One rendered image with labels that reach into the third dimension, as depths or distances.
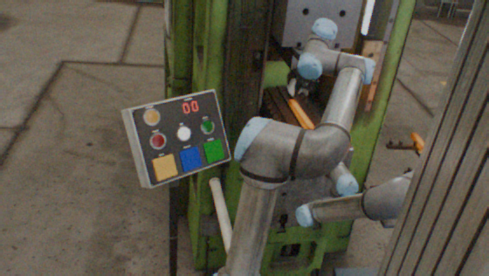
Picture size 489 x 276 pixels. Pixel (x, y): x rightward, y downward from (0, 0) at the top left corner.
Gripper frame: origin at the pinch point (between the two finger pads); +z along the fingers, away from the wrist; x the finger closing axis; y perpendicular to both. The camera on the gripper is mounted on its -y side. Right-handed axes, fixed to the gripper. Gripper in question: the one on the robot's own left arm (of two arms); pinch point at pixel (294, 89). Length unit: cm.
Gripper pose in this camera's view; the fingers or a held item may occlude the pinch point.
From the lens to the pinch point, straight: 160.0
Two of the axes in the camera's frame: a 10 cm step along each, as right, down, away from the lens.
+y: 1.8, 8.5, -4.9
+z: -2.3, 5.2, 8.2
